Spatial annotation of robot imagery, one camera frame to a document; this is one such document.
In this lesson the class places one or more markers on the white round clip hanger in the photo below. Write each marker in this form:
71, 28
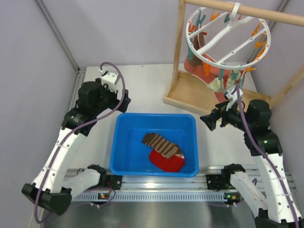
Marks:
236, 45

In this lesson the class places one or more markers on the aluminium mounting rail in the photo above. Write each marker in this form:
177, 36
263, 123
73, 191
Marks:
206, 186

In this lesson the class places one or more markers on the teal clip holding sock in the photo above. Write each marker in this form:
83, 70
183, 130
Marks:
200, 19

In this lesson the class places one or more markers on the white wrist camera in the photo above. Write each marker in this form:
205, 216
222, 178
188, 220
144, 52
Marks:
109, 79
231, 95

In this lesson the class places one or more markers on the orange clip far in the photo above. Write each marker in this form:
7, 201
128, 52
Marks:
214, 15

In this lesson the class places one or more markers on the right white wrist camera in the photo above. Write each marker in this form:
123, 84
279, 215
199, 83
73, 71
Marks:
231, 95

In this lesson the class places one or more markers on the teal clip far right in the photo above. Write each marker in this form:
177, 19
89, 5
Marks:
227, 18

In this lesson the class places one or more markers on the teal clip front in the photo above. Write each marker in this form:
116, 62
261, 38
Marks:
234, 74
221, 74

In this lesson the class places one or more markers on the blue plastic bin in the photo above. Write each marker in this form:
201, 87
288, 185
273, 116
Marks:
129, 156

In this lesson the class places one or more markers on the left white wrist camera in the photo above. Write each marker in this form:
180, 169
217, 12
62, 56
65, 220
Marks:
109, 79

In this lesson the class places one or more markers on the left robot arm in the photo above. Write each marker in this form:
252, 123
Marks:
97, 100

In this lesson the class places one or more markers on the orange clip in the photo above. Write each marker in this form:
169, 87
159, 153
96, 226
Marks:
249, 69
191, 28
214, 15
206, 68

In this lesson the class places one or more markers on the teal clip left rim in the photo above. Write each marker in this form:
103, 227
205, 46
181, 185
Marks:
190, 53

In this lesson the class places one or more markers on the pink and brown sock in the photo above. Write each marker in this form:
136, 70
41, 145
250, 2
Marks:
195, 67

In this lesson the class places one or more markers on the small cream sock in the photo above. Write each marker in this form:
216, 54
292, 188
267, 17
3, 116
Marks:
217, 85

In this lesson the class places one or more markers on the orange clip inner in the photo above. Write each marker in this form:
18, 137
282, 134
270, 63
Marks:
191, 28

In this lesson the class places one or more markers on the red sock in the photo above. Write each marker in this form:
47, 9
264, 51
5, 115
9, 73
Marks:
172, 164

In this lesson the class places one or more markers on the orange clip front right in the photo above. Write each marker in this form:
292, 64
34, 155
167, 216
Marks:
249, 69

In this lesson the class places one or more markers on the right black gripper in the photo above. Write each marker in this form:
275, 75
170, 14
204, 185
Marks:
210, 119

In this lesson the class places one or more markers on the brown striped sock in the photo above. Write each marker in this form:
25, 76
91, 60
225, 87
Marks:
164, 147

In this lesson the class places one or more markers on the wooden hanging rack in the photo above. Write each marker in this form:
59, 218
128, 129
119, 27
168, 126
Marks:
190, 93

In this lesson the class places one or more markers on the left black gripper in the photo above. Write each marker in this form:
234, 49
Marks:
116, 101

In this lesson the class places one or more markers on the orange clip lower left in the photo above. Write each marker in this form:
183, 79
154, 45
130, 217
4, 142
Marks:
206, 68

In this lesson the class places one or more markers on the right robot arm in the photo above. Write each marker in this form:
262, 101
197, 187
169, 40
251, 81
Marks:
275, 207

